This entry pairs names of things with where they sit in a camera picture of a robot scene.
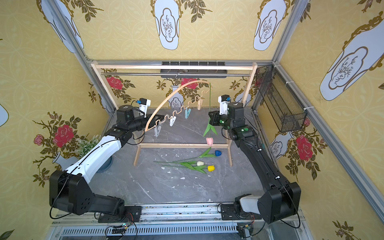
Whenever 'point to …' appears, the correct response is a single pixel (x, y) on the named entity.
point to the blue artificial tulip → (217, 153)
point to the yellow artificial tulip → (210, 168)
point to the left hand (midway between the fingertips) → (164, 116)
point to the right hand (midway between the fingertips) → (208, 114)
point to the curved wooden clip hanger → (157, 127)
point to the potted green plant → (83, 145)
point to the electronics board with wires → (121, 229)
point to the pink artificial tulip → (209, 140)
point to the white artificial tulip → (199, 163)
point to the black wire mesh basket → (287, 110)
